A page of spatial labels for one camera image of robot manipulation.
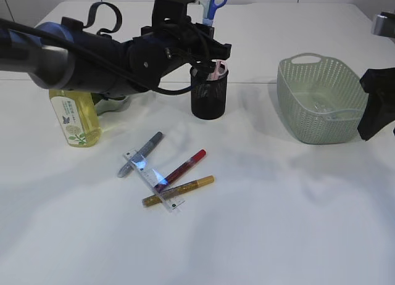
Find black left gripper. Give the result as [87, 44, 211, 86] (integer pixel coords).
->
[128, 16, 231, 81]

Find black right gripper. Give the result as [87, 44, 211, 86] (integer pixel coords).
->
[357, 67, 394, 141]

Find blue scissors with sheath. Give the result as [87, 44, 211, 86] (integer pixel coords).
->
[198, 0, 228, 27]

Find pink scissors with sheath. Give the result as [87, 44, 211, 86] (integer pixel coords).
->
[207, 60, 228, 81]

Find clear plastic sheet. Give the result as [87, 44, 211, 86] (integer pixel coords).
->
[307, 101, 336, 114]

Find yellow tea bottle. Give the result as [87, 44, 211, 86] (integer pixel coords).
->
[49, 89, 101, 147]

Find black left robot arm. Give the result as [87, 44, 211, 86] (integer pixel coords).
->
[1, 18, 231, 98]

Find green plastic woven basket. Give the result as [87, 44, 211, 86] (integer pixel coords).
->
[276, 53, 368, 145]

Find black mesh pen holder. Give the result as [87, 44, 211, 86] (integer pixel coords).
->
[190, 67, 229, 120]

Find green wavy glass plate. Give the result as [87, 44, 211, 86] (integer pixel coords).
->
[91, 93, 129, 115]

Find silver glitter pen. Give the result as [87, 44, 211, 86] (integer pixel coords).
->
[117, 131, 164, 178]

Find red glitter pen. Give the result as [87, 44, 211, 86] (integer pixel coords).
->
[154, 149, 207, 193]

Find clear plastic ruler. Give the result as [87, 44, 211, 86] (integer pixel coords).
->
[123, 149, 185, 212]

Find gold glitter pen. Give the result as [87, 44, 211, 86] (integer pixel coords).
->
[142, 175, 215, 207]

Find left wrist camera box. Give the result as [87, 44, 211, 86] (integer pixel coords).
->
[151, 0, 195, 27]

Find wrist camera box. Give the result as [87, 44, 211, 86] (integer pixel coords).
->
[151, 0, 195, 27]
[372, 12, 395, 38]

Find black cable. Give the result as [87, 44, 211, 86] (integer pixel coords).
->
[0, 1, 217, 96]

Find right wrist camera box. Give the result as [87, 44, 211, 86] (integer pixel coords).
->
[372, 12, 395, 38]

